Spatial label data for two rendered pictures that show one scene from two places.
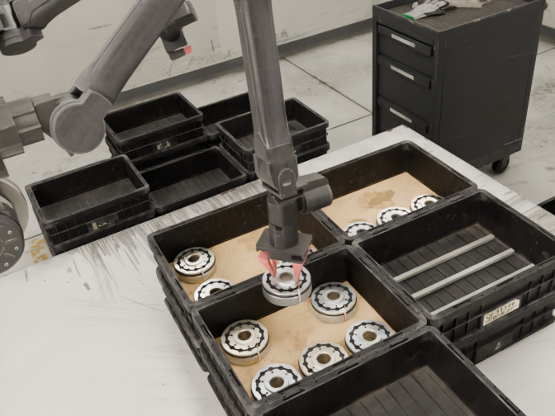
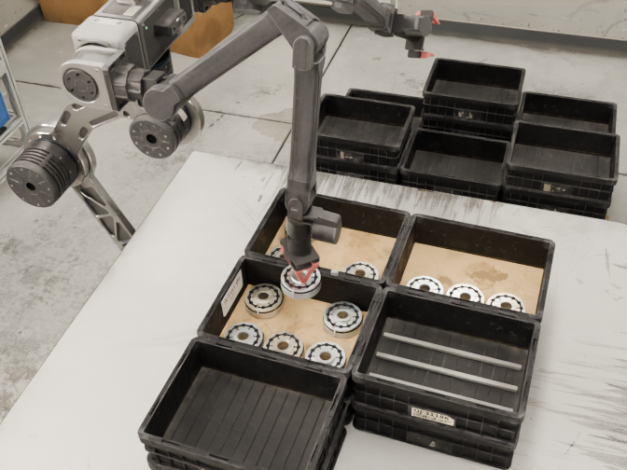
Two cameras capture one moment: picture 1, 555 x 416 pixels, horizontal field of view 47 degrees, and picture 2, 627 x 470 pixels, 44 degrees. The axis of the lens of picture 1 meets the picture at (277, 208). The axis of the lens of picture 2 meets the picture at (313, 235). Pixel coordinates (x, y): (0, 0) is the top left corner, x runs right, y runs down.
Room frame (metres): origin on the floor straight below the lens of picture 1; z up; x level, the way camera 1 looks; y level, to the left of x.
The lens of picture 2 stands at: (0.04, -1.02, 2.40)
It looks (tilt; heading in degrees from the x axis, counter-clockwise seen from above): 43 degrees down; 46
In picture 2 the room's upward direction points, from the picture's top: 3 degrees counter-clockwise
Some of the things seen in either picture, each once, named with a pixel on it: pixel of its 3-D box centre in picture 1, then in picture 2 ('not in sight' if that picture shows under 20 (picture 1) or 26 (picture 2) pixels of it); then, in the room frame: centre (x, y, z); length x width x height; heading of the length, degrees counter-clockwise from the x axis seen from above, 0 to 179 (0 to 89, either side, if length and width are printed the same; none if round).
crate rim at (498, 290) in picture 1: (458, 250); (447, 350); (1.08, -0.40, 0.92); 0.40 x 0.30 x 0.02; 114
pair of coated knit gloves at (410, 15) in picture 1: (424, 7); not in sight; (2.77, -0.75, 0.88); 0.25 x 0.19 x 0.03; 116
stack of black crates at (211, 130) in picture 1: (238, 141); (560, 147); (2.74, 0.16, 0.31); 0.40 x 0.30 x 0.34; 116
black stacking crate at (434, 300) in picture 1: (457, 267); (446, 363); (1.08, -0.40, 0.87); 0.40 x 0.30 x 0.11; 114
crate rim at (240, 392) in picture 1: (305, 319); (291, 312); (0.91, -0.03, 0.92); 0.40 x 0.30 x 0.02; 114
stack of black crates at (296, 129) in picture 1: (276, 167); (553, 194); (2.38, -0.01, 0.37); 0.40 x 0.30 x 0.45; 116
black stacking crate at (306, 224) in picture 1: (246, 258); (329, 248); (1.19, 0.09, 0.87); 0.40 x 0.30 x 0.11; 114
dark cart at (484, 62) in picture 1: (449, 93); not in sight; (2.75, -0.89, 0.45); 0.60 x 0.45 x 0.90; 116
